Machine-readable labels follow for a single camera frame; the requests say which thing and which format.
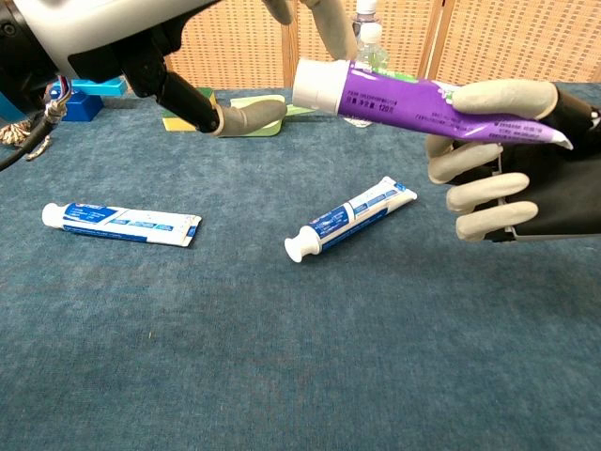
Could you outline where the teal table cloth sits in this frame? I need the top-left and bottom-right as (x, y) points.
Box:
(0, 82), (601, 451)

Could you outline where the light blue toy brick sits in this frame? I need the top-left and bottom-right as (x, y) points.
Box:
(51, 77), (129, 98)

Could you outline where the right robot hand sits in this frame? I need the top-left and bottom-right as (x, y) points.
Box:
(424, 79), (601, 244)

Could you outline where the purple toothpaste tube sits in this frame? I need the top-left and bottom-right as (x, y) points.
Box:
(291, 57), (575, 150)

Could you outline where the beige rope bundle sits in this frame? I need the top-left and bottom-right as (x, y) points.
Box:
(0, 119), (52, 162)

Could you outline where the light green dustpan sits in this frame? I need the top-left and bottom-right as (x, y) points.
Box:
(218, 94), (325, 139)

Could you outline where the clear bottle green label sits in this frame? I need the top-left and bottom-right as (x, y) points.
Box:
(342, 22), (392, 129)

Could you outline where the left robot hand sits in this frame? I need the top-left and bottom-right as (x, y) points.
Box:
(0, 0), (358, 137)

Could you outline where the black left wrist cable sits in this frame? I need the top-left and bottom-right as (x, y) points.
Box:
(0, 101), (62, 173)

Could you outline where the yellow green sponge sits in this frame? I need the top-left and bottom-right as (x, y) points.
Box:
(162, 86), (218, 133)

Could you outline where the blue toothpaste tube round cap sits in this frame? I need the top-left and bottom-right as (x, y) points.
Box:
(40, 201), (203, 249)

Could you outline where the tall clear water bottle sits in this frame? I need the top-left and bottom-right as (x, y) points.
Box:
(351, 0), (379, 29)

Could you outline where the dark blue toy brick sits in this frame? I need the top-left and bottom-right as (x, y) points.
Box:
(60, 91), (105, 123)

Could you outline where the blue toothpaste tube flared cap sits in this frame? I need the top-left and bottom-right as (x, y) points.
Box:
(284, 176), (419, 264)

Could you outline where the woven bamboo folding screen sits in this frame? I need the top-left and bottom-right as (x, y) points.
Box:
(0, 0), (601, 93)

